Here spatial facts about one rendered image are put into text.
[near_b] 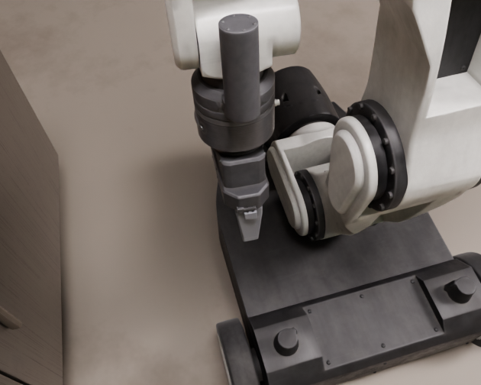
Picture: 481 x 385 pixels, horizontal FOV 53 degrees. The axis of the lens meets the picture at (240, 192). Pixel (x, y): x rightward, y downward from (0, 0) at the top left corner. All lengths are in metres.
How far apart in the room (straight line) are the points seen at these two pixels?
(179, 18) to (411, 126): 0.27
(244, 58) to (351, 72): 1.20
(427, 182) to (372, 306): 0.45
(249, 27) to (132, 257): 0.90
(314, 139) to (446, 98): 0.44
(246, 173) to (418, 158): 0.19
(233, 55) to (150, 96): 1.11
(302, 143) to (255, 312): 0.35
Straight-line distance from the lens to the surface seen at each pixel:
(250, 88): 0.45
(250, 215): 0.57
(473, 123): 0.60
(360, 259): 1.06
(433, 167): 0.60
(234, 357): 0.93
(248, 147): 0.52
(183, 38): 0.45
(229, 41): 0.42
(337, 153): 0.63
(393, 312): 1.01
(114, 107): 1.52
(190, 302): 1.18
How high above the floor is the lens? 1.11
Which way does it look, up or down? 59 degrees down
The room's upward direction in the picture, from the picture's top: straight up
